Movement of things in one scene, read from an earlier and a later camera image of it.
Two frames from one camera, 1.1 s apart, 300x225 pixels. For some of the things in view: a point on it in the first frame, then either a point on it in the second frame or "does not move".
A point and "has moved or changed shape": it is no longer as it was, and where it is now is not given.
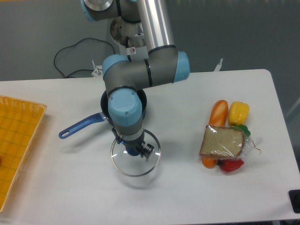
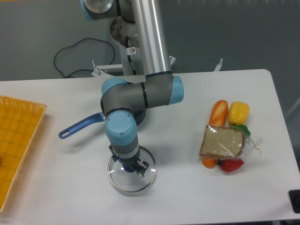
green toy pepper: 243,128 does not move
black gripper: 135,142 -> 142,167
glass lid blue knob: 129,161 has moved or changed shape
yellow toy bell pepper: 238,113 does not move
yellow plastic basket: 19,121 does not move
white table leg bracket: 219,65 does not move
